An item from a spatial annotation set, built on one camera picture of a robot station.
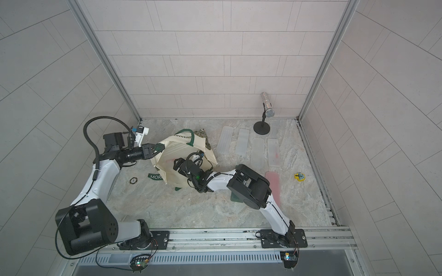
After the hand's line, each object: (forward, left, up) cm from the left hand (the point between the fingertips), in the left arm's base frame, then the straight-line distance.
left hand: (165, 146), depth 77 cm
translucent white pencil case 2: (+19, -27, -20) cm, 38 cm away
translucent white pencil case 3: (+15, -38, -18) cm, 45 cm away
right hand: (-1, -3, -16) cm, 16 cm away
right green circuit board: (-40, -54, -21) cm, 70 cm away
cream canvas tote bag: (+10, -3, -14) cm, 17 cm away
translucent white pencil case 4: (+10, -46, -20) cm, 51 cm away
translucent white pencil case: (+3, +3, -16) cm, 17 cm away
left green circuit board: (-41, +5, -18) cm, 45 cm away
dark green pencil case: (-17, -32, -19) cm, 41 cm away
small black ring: (-7, +20, -21) cm, 30 cm away
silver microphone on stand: (+29, -51, -18) cm, 62 cm away
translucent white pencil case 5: (+6, -55, -19) cm, 59 cm away
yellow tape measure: (-6, -67, -18) cm, 69 cm away
